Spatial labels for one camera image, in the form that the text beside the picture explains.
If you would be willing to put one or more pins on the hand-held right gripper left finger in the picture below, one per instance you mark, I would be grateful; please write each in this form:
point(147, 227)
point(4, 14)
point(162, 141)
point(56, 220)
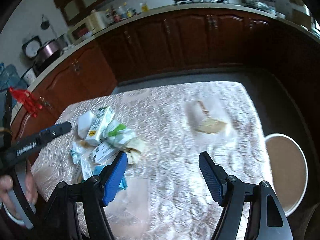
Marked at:
point(115, 177)

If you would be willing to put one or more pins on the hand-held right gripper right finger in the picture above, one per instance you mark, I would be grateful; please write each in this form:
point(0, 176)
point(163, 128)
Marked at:
point(209, 180)

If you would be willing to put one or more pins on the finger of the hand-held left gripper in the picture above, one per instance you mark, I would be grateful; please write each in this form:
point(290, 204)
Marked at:
point(56, 129)

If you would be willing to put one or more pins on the blue snack packet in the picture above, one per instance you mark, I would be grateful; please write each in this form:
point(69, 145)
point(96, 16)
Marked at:
point(100, 170)

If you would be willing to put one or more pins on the green white medicine box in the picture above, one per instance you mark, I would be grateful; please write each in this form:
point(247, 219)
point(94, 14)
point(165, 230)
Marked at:
point(98, 127)

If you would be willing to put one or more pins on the green white snack packet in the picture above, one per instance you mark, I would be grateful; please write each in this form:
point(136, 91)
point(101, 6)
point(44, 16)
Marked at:
point(118, 133)

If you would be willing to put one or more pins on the paper bucket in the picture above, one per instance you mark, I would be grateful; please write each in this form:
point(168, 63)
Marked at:
point(285, 167)

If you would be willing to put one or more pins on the person's left hand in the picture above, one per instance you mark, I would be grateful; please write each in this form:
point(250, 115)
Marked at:
point(30, 180)

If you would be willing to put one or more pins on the white labelled box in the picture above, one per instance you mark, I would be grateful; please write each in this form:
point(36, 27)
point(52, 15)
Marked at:
point(103, 152)

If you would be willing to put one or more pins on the small green white wrapper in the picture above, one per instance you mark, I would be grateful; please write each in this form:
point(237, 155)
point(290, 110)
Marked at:
point(75, 152)

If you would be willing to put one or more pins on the white printed packet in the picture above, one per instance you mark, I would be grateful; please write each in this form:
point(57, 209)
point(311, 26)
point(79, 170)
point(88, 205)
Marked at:
point(86, 168)

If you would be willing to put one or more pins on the beige crumpled wrapper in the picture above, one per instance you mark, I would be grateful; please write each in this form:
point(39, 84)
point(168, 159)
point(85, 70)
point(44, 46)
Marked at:
point(137, 147)

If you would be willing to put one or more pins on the red tassel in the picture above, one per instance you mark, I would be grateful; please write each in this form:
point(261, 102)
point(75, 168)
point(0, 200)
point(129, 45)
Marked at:
point(26, 100)

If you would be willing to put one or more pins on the clear plastic bag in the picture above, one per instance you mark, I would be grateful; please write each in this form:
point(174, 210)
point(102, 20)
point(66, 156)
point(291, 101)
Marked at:
point(210, 126)

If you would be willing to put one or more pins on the patterned tablecloth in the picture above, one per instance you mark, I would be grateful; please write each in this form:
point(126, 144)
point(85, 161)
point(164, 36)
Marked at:
point(170, 142)

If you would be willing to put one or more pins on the blue plastic bag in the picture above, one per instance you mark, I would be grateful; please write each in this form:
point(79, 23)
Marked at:
point(10, 76)

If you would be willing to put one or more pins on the pink rice cooker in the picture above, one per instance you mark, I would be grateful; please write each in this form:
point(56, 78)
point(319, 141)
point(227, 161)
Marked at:
point(48, 51)

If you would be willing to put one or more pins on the round dial scale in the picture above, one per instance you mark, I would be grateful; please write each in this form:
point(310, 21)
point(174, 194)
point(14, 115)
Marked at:
point(31, 48)

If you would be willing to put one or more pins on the white countertop appliance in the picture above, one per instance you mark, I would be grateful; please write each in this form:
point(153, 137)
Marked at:
point(80, 32)

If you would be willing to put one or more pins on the black hanging utensil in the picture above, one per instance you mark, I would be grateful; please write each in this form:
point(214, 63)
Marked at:
point(45, 24)

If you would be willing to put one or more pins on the cream plastic jug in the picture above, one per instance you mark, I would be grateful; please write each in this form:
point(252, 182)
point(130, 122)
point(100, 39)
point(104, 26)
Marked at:
point(97, 20)

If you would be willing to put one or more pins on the row of seasoning bottles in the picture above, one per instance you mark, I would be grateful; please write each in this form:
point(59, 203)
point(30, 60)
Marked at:
point(120, 13)

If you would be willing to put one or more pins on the brown kitchen base cabinets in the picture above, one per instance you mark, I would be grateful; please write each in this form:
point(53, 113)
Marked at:
point(187, 42)

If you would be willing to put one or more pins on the yellow bottle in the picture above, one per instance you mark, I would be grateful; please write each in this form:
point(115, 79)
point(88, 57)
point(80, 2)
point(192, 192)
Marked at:
point(144, 7)

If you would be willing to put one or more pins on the white kitchen countertop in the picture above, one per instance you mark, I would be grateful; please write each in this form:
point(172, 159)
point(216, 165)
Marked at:
point(162, 9)

